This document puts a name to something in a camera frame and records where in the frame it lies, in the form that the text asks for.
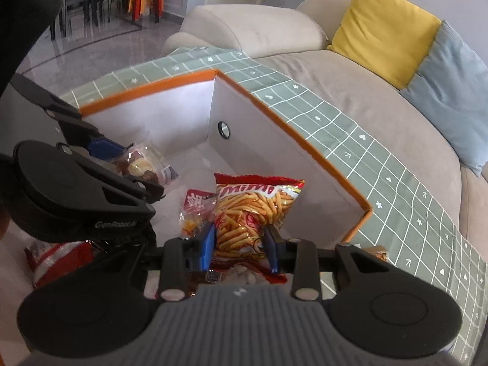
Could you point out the light blue cushion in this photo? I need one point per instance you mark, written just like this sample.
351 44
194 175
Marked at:
450 89

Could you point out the green grid tablecloth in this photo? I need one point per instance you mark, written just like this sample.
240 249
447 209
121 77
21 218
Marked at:
419 235

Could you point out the orange storage box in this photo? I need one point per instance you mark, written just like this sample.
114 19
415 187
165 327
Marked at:
204 124

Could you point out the beige sofa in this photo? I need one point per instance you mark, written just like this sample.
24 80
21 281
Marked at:
293 41

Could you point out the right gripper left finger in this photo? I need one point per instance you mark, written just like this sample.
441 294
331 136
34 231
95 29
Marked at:
180 257

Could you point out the yellow cushion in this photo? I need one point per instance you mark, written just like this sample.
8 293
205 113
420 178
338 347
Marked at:
390 38

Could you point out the red braised meat packet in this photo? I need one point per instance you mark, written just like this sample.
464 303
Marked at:
197 210

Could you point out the clear assorted candy bag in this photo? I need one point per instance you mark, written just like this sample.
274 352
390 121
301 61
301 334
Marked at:
144 161

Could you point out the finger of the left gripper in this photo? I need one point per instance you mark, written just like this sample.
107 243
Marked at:
74 129
108 173

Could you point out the red crispy noodle snack bag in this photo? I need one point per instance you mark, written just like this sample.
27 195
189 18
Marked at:
49 262

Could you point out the Mimi shrimp stick bag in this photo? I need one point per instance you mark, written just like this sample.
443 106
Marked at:
245 205

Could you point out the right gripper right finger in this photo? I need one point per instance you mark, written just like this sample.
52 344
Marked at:
295 256

